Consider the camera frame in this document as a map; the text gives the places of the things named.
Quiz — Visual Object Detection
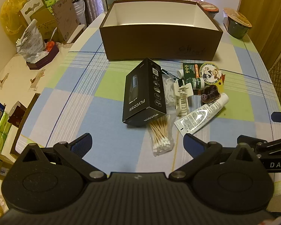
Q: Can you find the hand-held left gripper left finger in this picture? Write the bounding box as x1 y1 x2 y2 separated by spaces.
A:
21 133 108 181

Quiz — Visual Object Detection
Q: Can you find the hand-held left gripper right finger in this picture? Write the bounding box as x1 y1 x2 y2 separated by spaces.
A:
169 133 264 181

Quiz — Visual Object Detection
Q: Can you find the white cream tube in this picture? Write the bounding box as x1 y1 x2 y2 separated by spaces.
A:
174 92 229 137

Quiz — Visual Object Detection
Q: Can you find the bag of cotton swabs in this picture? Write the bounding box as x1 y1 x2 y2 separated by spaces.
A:
148 115 175 156

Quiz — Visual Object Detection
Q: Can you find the white hair claw clip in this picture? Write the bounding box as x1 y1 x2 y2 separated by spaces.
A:
173 79 194 117

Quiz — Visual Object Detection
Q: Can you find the dark scrunchie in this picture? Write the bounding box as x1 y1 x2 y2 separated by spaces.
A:
200 85 222 105

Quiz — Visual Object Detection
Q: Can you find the clear bag with white items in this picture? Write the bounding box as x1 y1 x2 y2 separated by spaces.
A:
163 75 176 104

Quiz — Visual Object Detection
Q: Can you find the green lip balm blister card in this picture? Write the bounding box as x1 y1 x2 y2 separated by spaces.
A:
182 62 226 96

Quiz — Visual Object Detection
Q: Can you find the black shaver box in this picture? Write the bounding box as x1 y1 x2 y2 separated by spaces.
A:
122 58 167 127

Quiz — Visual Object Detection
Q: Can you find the brown cardboard box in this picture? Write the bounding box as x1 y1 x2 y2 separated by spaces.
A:
99 0 223 62

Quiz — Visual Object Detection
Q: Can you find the checkered cloth desktop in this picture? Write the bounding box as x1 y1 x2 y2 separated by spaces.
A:
10 3 281 181

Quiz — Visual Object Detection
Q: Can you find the small brown gift box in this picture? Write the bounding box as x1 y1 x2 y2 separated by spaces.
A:
7 101 27 128

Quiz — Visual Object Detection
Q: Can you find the green packet stack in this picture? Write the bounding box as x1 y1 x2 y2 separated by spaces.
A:
0 111 12 153

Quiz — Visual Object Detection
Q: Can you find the dark red tissue box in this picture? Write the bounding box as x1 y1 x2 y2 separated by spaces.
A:
26 43 59 70

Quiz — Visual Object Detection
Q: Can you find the dark bowl with orange lid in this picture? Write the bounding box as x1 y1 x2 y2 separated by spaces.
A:
223 8 252 39

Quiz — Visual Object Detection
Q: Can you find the red-lidded instant rice bowl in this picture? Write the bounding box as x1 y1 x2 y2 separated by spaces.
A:
174 0 219 18

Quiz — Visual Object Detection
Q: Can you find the white bucket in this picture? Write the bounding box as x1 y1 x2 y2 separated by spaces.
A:
72 0 87 26

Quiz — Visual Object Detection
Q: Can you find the yellow plastic bag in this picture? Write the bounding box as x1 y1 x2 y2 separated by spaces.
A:
0 0 27 44

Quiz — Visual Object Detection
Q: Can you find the cardboard box with white handle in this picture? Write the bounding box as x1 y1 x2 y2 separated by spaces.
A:
17 0 58 41

